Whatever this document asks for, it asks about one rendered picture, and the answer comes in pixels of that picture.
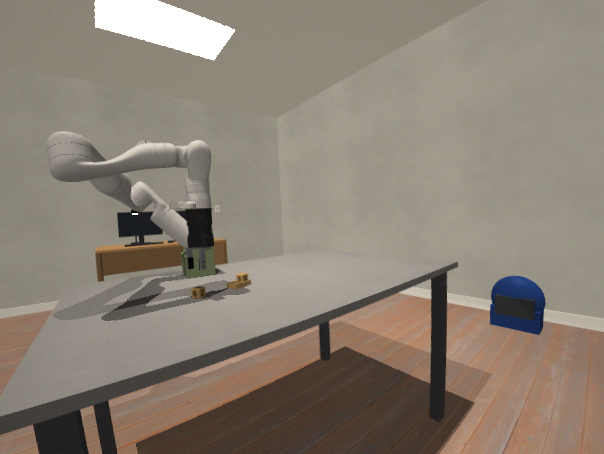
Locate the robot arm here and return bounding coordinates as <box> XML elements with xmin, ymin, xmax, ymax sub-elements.
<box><xmin>47</xmin><ymin>132</ymin><xmax>211</xmax><ymax>248</ymax></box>

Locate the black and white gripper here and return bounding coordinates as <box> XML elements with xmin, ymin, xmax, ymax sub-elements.
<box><xmin>169</xmin><ymin>192</ymin><xmax>214</xmax><ymax>270</ymax></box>

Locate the small wooden tray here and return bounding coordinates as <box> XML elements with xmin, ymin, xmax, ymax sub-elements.
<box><xmin>227</xmin><ymin>279</ymin><xmax>251</xmax><ymax>289</ymax></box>

